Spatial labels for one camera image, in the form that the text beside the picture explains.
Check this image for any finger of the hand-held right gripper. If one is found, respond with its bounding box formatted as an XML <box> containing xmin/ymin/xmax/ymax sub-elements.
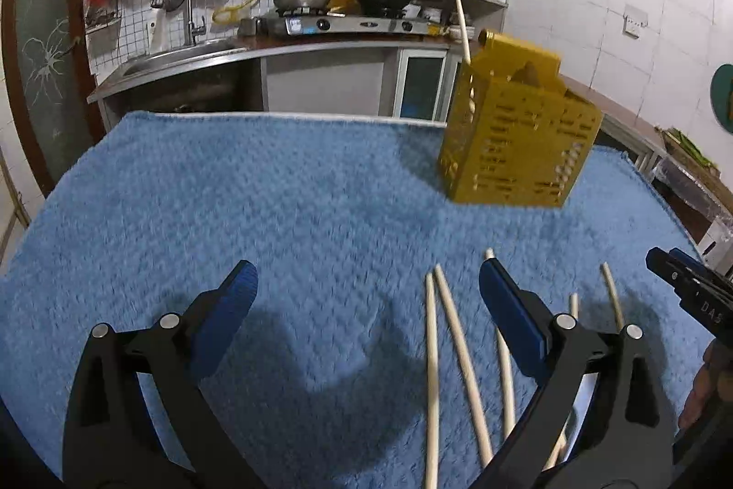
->
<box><xmin>646</xmin><ymin>247</ymin><xmax>733</xmax><ymax>346</ymax></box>

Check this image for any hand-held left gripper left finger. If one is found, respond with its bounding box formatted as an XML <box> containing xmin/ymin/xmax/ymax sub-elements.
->
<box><xmin>62</xmin><ymin>260</ymin><xmax>260</xmax><ymax>489</ymax></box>

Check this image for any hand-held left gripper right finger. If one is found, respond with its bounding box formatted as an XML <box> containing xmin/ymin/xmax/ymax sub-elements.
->
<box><xmin>470</xmin><ymin>257</ymin><xmax>677</xmax><ymax>489</ymax></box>

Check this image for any wooden chopstick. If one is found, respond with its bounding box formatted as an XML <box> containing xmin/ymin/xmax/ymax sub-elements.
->
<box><xmin>484</xmin><ymin>248</ymin><xmax>516</xmax><ymax>438</ymax></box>
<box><xmin>454</xmin><ymin>0</ymin><xmax>479</xmax><ymax>123</ymax></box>
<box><xmin>541</xmin><ymin>293</ymin><xmax>580</xmax><ymax>472</ymax></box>
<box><xmin>434</xmin><ymin>264</ymin><xmax>493</xmax><ymax>467</ymax></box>
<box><xmin>600</xmin><ymin>263</ymin><xmax>625</xmax><ymax>332</ymax></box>
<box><xmin>425</xmin><ymin>273</ymin><xmax>441</xmax><ymax>489</ymax></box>

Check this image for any yellow plastic utensil holder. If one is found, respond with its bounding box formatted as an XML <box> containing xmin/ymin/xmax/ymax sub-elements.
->
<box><xmin>438</xmin><ymin>29</ymin><xmax>603</xmax><ymax>207</ymax></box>

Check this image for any person's right hand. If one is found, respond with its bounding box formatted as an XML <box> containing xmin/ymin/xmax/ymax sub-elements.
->
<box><xmin>678</xmin><ymin>340</ymin><xmax>733</xmax><ymax>429</ymax></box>

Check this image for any clear plastic bag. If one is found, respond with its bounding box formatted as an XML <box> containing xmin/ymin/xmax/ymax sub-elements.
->
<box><xmin>653</xmin><ymin>159</ymin><xmax>733</xmax><ymax>232</ymax></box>

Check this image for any blue textured towel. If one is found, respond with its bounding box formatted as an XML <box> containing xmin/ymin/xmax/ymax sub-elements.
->
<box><xmin>0</xmin><ymin>111</ymin><xmax>711</xmax><ymax>489</ymax></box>

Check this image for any crate of vegetables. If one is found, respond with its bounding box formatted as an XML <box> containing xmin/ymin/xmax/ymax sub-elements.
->
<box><xmin>661</xmin><ymin>128</ymin><xmax>722</xmax><ymax>169</ymax></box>

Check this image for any green round object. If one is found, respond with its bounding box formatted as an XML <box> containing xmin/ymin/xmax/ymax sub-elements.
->
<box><xmin>710</xmin><ymin>65</ymin><xmax>733</xmax><ymax>132</ymax></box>

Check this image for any narrow glass cabinet door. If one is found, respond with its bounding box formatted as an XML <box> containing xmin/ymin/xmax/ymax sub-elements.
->
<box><xmin>395</xmin><ymin>48</ymin><xmax>453</xmax><ymax>123</ymax></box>

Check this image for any steel sink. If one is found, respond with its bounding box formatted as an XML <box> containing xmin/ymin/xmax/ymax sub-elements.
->
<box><xmin>117</xmin><ymin>38</ymin><xmax>247</xmax><ymax>77</ymax></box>

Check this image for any kitchen counter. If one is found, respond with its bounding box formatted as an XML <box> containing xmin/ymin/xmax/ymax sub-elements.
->
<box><xmin>87</xmin><ymin>31</ymin><xmax>671</xmax><ymax>175</ymax></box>

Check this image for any steel faucet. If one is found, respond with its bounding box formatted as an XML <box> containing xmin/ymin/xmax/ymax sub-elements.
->
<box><xmin>150</xmin><ymin>0</ymin><xmax>206</xmax><ymax>46</ymax></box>

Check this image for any steel gas stove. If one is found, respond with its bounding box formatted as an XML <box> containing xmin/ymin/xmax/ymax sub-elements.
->
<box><xmin>256</xmin><ymin>8</ymin><xmax>459</xmax><ymax>37</ymax></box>

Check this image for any wooden framed glass door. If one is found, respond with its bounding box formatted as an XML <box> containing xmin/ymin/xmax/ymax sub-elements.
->
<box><xmin>3</xmin><ymin>0</ymin><xmax>107</xmax><ymax>198</ymax></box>

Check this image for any white wall socket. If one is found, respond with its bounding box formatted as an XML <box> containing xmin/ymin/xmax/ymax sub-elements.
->
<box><xmin>623</xmin><ymin>6</ymin><xmax>649</xmax><ymax>37</ymax></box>

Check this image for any yellow hose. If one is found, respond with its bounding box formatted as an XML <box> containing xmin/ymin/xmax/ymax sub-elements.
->
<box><xmin>212</xmin><ymin>0</ymin><xmax>267</xmax><ymax>25</ymax></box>

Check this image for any wire wall basket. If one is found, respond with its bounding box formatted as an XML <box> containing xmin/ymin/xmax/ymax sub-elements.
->
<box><xmin>83</xmin><ymin>0</ymin><xmax>124</xmax><ymax>34</ymax></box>

